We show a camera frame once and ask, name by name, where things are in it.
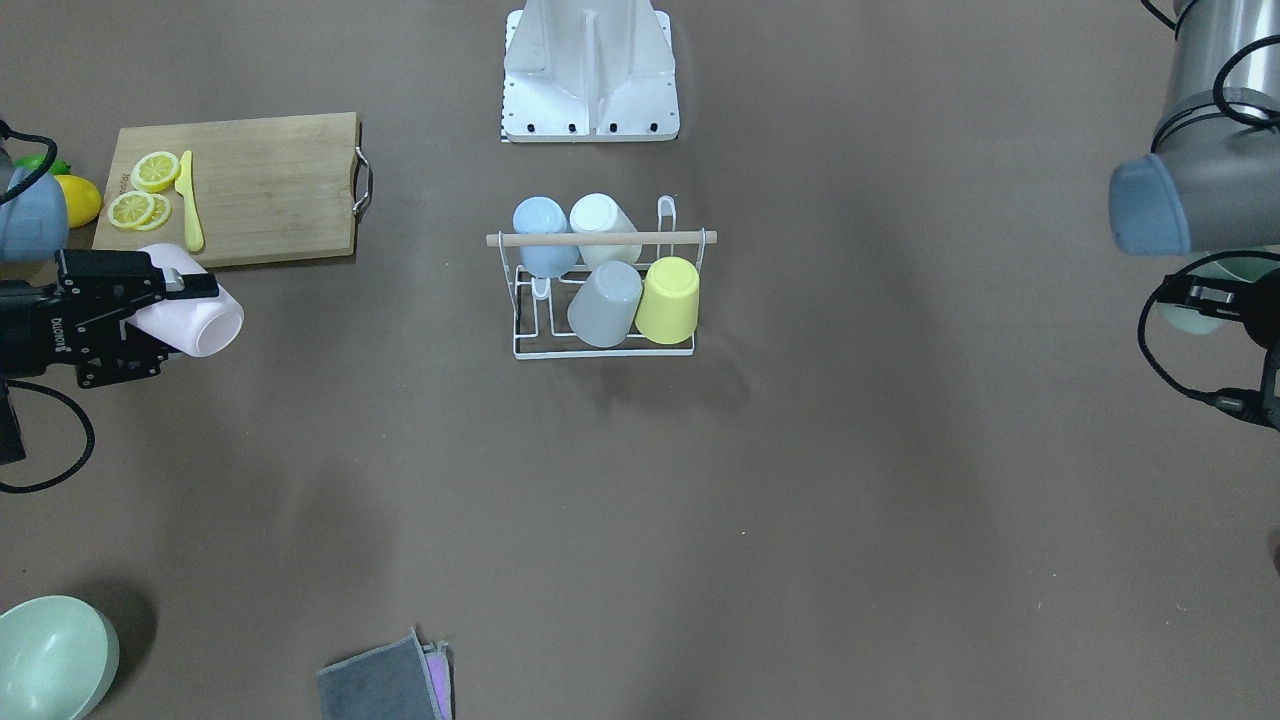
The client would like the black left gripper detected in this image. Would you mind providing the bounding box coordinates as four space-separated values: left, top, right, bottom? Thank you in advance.
1160 278 1279 430

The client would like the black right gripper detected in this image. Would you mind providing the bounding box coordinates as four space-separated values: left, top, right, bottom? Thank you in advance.
1 250 220 388

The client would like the mint green plastic cup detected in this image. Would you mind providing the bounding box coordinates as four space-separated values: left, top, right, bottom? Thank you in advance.
1155 249 1279 346

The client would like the pink plastic cup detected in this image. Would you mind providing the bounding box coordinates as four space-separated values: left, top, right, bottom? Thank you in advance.
127 288 244 357

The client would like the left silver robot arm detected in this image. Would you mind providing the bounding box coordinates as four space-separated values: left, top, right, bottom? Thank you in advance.
1108 1 1279 429

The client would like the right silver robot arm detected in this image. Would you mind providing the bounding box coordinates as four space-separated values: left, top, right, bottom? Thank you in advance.
1 159 243 388

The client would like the light blue plastic cup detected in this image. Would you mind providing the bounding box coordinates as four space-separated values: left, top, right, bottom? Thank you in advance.
512 196 580 279

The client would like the grey plastic cup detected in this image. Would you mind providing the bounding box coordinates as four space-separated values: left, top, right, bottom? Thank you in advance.
567 261 643 348

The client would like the white plastic cup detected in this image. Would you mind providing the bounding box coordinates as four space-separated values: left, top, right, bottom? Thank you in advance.
570 193 643 272

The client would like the yellow plastic cup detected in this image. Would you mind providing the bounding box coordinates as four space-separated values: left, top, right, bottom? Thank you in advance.
634 256 700 345

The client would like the yellow plastic knife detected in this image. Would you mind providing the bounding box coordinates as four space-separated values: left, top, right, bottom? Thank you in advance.
174 149 205 254

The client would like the lemon slice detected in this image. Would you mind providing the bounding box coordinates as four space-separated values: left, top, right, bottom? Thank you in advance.
129 151 180 193
108 190 174 232

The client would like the yellow lemon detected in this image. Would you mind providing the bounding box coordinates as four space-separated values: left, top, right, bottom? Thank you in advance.
54 174 102 229

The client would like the mint green bowl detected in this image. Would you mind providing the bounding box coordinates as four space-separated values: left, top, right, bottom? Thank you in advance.
1 594 120 719

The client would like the grey folded cloth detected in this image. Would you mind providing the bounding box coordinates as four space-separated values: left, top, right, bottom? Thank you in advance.
316 630 456 719

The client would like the white wire cup holder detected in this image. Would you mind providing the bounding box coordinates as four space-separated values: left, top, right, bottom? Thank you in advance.
486 193 719 361

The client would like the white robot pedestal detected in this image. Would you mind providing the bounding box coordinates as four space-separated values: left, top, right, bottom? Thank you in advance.
500 1 681 143

